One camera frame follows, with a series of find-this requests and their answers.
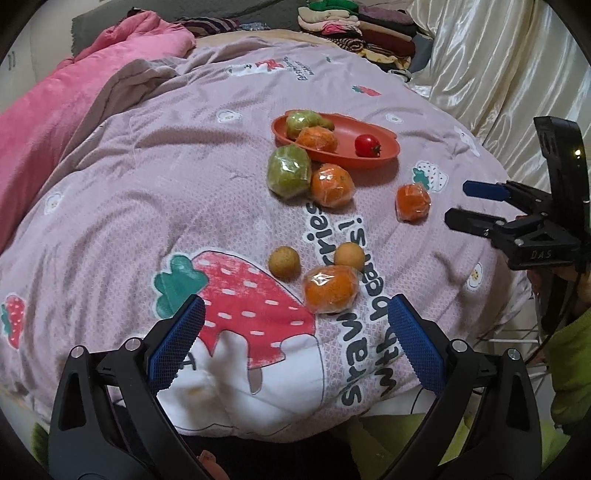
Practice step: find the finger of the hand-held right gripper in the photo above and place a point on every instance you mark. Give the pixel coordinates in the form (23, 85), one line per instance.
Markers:
(485, 190)
(466, 220)

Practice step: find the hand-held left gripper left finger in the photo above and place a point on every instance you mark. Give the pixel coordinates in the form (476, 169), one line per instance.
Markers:
(178, 341)

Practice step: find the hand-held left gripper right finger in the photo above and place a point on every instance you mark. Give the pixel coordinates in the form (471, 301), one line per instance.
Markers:
(418, 346)

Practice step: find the plastic-wrapped orange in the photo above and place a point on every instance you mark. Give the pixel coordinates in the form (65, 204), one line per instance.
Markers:
(412, 201)
(330, 288)
(332, 186)
(317, 140)

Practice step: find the red tomato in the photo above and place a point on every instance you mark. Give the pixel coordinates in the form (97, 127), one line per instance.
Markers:
(368, 145)

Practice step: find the orange plastic plate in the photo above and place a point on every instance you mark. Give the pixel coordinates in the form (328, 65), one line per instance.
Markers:
(341, 138)

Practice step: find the plastic-wrapped green fruit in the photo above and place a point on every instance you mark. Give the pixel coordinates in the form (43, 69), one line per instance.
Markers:
(288, 170)
(299, 122)

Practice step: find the person's right hand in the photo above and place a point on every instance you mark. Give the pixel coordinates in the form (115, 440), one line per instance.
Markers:
(538, 282)

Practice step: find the person's left hand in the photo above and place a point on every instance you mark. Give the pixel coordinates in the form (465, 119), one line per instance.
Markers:
(210, 464)

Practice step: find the cream satin curtain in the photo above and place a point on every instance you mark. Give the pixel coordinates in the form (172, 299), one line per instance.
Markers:
(498, 69)

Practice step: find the person's green clothing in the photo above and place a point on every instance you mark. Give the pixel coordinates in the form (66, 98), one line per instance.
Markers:
(572, 369)

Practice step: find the strawberry printed quilt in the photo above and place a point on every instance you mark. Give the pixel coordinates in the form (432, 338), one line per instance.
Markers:
(161, 207)

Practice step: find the pile of folded clothes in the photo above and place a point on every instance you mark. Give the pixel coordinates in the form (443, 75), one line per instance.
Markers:
(364, 32)

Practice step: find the pink blanket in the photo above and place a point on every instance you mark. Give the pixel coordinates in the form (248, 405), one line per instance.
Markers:
(69, 106)

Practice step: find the beige bed sheet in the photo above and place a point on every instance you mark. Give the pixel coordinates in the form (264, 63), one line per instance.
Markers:
(258, 37)

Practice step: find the blue patterned cloth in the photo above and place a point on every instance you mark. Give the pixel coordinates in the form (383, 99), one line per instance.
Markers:
(253, 26)

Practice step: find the dark striped cloth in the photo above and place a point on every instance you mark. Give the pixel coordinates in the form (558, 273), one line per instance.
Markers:
(207, 25)

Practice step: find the grey headboard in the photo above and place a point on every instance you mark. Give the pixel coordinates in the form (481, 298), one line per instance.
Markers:
(97, 27)

